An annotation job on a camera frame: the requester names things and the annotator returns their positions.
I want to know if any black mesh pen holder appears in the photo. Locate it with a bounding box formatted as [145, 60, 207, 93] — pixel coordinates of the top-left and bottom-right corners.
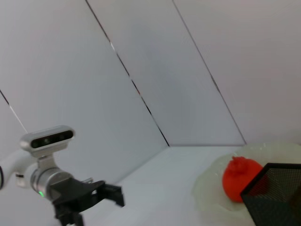
[239, 162, 301, 226]

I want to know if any red-orange knitted orange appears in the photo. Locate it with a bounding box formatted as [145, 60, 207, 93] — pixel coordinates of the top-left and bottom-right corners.
[222, 155, 264, 203]

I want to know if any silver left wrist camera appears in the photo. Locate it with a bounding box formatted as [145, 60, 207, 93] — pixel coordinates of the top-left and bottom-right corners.
[19, 125, 76, 158]

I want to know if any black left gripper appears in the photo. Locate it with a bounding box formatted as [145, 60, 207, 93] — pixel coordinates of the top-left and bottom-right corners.
[50, 177, 126, 226]

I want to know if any green glass fruit plate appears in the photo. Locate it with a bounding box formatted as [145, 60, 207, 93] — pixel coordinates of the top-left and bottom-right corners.
[192, 140, 301, 226]

